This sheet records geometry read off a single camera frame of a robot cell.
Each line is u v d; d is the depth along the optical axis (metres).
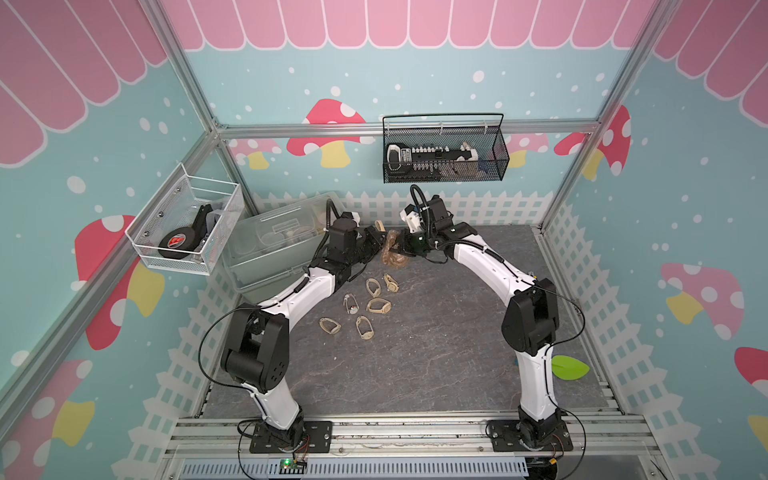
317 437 0.74
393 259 1.06
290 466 0.73
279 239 0.93
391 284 1.02
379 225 0.98
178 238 0.70
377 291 0.99
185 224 0.72
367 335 0.90
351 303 0.97
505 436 0.74
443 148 0.91
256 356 0.46
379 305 0.97
